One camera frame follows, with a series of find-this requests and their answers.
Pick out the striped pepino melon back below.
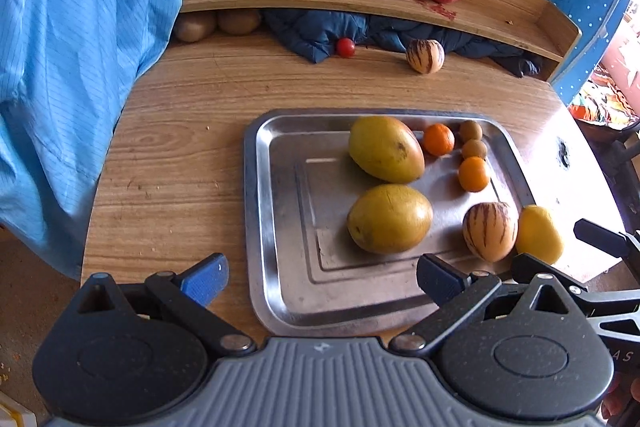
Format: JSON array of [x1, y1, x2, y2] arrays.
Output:
[[406, 39, 446, 75]]

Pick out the small red cherry tomato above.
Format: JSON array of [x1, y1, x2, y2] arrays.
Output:
[[335, 38, 356, 58]]

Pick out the brown kiwi left under shelf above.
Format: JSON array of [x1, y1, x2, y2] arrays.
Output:
[[172, 11, 217, 43]]

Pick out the brown kiwi right under shelf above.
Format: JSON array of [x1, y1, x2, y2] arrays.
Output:
[[217, 9, 262, 36]]

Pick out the person's right hand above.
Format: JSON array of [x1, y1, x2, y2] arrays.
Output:
[[600, 373, 640, 426]]

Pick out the small orange mandarin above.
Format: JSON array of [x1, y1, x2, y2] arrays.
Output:
[[458, 156, 490, 193]]

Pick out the brown kiwi under shelf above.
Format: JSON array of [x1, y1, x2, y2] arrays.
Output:
[[172, 11, 217, 43], [217, 9, 262, 36]]

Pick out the light blue striped cloth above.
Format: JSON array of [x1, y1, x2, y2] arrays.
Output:
[[1, 0, 182, 278]]

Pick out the yellow mango with spot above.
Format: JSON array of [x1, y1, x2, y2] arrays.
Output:
[[348, 115, 425, 184]]

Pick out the silver metal tray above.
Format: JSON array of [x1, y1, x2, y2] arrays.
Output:
[[244, 108, 534, 337]]

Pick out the striped pepino melon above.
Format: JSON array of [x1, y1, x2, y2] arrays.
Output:
[[462, 202, 518, 263], [406, 39, 446, 75]]

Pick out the dark blue padded jacket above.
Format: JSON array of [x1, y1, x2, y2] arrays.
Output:
[[260, 9, 542, 78]]

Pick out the golden brown pear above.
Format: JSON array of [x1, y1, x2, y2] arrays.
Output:
[[346, 184, 434, 255]]

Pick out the black office chair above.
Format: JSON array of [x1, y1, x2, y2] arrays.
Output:
[[577, 120, 639, 233]]

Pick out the striped pepino melon front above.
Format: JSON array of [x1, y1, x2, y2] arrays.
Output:
[[462, 202, 518, 263]]

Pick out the round yellow lemon fruit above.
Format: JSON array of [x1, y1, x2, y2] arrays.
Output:
[[515, 205, 564, 265]]

